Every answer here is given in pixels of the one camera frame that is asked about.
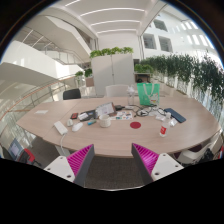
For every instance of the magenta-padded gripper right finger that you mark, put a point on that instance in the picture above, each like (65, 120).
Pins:
(165, 165)

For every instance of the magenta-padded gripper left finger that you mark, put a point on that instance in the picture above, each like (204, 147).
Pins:
(60, 166)

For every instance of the clear red-labelled water bottle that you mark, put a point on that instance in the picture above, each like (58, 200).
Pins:
(164, 128)

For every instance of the white chair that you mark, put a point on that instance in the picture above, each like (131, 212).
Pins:
(116, 91)
(195, 156)

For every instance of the red chair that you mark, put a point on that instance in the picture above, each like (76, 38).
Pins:
(29, 156)

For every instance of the white power strip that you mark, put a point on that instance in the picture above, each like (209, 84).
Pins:
(60, 128)

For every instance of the white computer mouse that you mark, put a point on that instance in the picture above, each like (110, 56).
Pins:
(77, 126)

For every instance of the clear plastic packet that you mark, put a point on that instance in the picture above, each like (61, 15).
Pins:
(173, 122)

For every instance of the white flat packet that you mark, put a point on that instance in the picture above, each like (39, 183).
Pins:
(160, 117)

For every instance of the flat round red coaster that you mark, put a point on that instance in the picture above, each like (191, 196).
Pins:
(135, 125)

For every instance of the dark blue keyboard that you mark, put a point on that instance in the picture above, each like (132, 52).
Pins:
(175, 115)

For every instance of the small red and black device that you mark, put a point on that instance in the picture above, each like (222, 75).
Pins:
(74, 115)

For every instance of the small blue-green item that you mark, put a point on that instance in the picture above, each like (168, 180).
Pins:
(91, 122)

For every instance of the white card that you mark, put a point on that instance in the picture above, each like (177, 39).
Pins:
(83, 116)

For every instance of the black power plug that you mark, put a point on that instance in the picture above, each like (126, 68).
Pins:
(142, 113)

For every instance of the small white paper note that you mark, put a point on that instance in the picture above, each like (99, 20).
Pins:
(41, 112)

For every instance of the black notebook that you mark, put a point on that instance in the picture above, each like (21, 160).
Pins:
(91, 115)

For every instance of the white grid-pattern mug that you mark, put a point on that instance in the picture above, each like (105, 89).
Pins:
(104, 122)

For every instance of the colourful sticker sheet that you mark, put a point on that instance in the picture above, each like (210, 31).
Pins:
(122, 116)

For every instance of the open booklet with white pages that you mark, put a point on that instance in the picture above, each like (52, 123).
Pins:
(105, 109)

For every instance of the black chair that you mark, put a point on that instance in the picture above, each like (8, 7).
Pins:
(71, 94)

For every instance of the black charger block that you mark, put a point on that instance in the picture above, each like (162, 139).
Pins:
(119, 107)

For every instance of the green cat-print tote bag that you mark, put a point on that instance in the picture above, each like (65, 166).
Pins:
(148, 93)

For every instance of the glass railing with wooden handrail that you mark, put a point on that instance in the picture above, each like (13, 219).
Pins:
(33, 95)

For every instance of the brown planter box with plant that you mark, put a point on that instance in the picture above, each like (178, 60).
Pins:
(89, 80)

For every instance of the small potted plant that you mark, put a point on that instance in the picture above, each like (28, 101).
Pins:
(79, 75)

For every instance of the row of green plants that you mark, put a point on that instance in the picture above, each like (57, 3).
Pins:
(186, 71)

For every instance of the white cabinet topped with plants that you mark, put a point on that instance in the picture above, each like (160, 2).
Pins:
(111, 75)

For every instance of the ceiling light strips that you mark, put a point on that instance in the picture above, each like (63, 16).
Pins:
(113, 22)

